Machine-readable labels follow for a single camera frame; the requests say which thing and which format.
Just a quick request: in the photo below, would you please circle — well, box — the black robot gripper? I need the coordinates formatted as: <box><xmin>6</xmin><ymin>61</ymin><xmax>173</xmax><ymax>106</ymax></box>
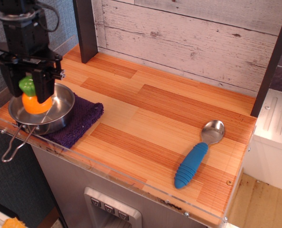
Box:
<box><xmin>0</xmin><ymin>9</ymin><xmax>65</xmax><ymax>104</ymax></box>

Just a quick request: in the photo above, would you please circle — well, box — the orange toy carrot green top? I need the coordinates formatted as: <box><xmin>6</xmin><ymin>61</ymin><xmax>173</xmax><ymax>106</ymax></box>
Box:
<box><xmin>19</xmin><ymin>76</ymin><xmax>53</xmax><ymax>114</ymax></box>

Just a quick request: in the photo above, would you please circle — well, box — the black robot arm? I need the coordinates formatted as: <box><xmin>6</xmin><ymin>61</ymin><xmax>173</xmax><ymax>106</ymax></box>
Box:
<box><xmin>0</xmin><ymin>0</ymin><xmax>65</xmax><ymax>104</ymax></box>

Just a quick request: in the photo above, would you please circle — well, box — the purple knitted cloth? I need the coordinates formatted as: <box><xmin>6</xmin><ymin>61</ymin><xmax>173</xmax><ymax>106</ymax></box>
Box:
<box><xmin>43</xmin><ymin>95</ymin><xmax>104</xmax><ymax>149</ymax></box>

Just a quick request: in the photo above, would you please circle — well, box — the yellow toy at corner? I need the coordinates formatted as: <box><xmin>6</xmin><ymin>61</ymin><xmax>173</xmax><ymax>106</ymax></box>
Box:
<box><xmin>2</xmin><ymin>218</ymin><xmax>26</xmax><ymax>228</ymax></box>

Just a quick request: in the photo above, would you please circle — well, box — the silver toy fridge dispenser panel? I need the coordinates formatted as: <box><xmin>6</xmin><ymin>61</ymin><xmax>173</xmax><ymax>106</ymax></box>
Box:
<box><xmin>84</xmin><ymin>187</ymin><xmax>142</xmax><ymax>228</ymax></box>

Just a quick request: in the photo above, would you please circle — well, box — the white toy sink cabinet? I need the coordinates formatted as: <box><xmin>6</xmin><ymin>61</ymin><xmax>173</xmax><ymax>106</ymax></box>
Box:
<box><xmin>243</xmin><ymin>89</ymin><xmax>282</xmax><ymax>189</ymax></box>

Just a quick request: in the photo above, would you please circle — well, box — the dark left shelf post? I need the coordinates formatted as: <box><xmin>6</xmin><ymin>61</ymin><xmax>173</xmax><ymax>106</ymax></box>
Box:
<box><xmin>73</xmin><ymin>0</ymin><xmax>98</xmax><ymax>63</ymax></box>

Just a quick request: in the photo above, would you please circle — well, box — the dark shelf post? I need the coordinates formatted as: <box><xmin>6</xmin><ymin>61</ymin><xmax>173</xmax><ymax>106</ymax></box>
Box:
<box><xmin>251</xmin><ymin>27</ymin><xmax>282</xmax><ymax>117</ymax></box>
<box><xmin>73</xmin><ymin>0</ymin><xmax>98</xmax><ymax>63</ymax></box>

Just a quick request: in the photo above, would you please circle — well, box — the blue handled metal spoon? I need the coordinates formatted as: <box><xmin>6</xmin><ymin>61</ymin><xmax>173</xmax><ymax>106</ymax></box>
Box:
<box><xmin>174</xmin><ymin>120</ymin><xmax>225</xmax><ymax>189</ymax></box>

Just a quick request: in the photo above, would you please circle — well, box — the dark right shelf post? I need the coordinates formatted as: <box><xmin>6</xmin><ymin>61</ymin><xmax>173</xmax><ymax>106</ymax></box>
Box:
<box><xmin>251</xmin><ymin>27</ymin><xmax>282</xmax><ymax>117</ymax></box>

